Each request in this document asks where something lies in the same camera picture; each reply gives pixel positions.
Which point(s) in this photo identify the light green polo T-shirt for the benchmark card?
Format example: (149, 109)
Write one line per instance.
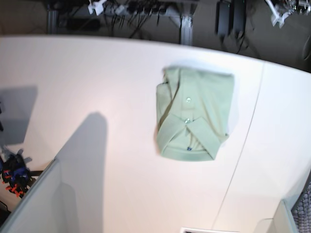
(192, 108)

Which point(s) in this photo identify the aluminium frame post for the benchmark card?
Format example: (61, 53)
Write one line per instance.
(186, 10)

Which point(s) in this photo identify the blue orange clamp pile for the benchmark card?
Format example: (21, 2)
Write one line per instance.
(14, 172)

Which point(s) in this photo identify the black power adapter box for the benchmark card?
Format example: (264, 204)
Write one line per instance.
(230, 17)

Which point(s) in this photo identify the black power strip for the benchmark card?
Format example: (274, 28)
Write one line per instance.
(139, 7)

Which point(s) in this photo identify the grey partition panel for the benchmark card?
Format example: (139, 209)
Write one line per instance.
(67, 198)

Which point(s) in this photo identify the grey patterned chair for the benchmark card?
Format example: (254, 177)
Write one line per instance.
(301, 210)

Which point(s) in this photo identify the white tray at bottom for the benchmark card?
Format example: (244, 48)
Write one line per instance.
(192, 230)

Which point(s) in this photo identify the black power brick left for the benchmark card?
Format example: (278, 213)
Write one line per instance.
(83, 24)

